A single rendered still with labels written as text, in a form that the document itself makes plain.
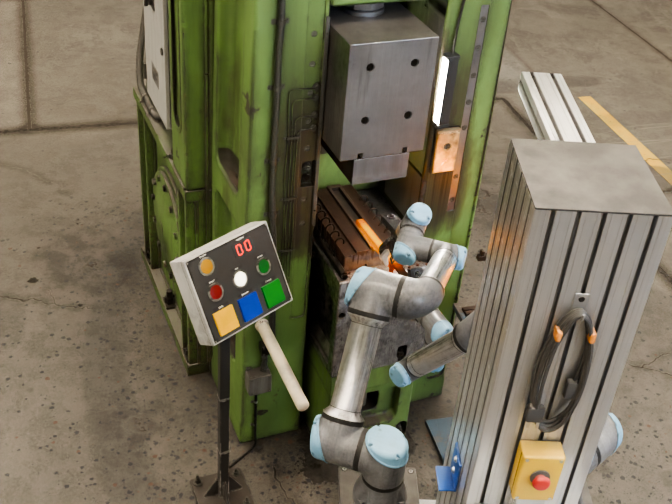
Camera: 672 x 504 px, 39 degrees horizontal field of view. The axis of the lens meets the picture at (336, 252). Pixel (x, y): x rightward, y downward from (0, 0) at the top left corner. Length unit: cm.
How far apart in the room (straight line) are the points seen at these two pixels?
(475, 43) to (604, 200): 159
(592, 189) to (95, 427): 272
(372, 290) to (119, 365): 199
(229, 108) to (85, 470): 152
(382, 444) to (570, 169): 103
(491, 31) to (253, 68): 83
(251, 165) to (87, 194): 244
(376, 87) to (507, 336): 132
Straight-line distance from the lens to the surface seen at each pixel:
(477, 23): 319
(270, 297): 300
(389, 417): 384
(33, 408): 413
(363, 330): 251
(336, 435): 253
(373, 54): 288
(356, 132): 299
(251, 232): 296
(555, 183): 172
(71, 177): 558
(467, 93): 330
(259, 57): 291
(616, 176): 179
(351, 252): 327
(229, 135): 344
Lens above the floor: 287
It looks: 35 degrees down
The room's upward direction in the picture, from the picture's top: 5 degrees clockwise
